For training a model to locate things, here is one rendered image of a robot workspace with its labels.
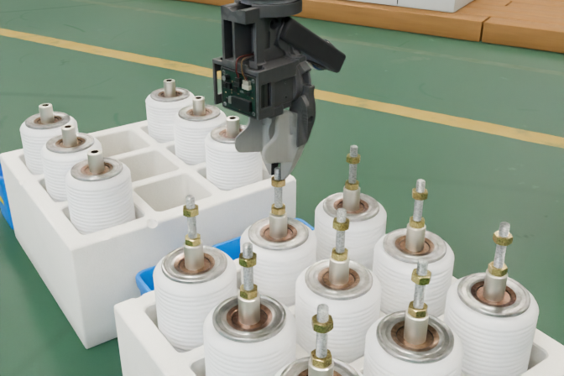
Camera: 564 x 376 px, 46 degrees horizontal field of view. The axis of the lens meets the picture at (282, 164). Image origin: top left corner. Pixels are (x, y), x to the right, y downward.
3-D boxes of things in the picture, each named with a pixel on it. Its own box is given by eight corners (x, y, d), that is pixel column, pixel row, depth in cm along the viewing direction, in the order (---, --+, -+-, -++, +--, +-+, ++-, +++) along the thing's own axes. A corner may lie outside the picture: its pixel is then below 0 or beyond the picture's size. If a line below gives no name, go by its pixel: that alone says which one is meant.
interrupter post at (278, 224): (266, 239, 83) (266, 216, 81) (271, 230, 85) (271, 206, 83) (285, 242, 82) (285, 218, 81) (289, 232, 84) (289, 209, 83)
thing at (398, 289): (450, 385, 85) (467, 266, 77) (375, 392, 84) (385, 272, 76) (426, 336, 93) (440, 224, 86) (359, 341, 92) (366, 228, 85)
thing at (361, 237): (323, 342, 92) (327, 230, 84) (304, 300, 101) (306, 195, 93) (389, 331, 94) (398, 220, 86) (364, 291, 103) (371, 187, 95)
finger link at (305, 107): (275, 141, 77) (272, 68, 74) (286, 137, 78) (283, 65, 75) (305, 150, 74) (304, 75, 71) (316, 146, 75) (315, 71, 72)
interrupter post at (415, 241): (426, 253, 80) (429, 229, 79) (407, 254, 80) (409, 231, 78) (420, 242, 82) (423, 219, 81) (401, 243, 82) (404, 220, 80)
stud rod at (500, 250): (501, 287, 71) (511, 226, 68) (492, 287, 71) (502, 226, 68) (497, 281, 72) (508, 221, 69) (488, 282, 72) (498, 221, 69)
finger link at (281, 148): (253, 191, 76) (248, 114, 73) (289, 174, 80) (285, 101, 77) (273, 199, 74) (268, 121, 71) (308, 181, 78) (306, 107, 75)
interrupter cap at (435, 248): (455, 263, 78) (456, 258, 78) (391, 268, 77) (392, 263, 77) (434, 230, 85) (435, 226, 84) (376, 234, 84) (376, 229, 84)
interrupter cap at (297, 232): (241, 248, 81) (240, 243, 81) (257, 217, 88) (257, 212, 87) (302, 256, 79) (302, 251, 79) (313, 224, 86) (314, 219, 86)
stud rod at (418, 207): (420, 238, 80) (425, 182, 76) (411, 238, 80) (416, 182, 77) (419, 234, 81) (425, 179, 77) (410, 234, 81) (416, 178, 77)
